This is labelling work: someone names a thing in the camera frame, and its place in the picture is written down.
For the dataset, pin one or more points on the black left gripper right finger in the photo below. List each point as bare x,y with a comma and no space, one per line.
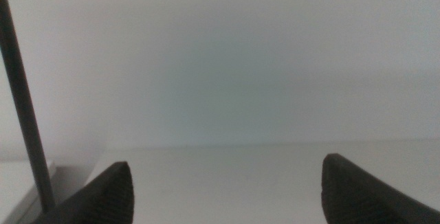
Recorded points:
354,200

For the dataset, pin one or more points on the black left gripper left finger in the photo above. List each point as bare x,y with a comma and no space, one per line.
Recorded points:
110,196

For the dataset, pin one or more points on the white side table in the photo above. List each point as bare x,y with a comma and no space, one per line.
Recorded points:
15,182

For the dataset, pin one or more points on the black metal pole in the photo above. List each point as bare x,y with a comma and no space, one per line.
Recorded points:
22,103

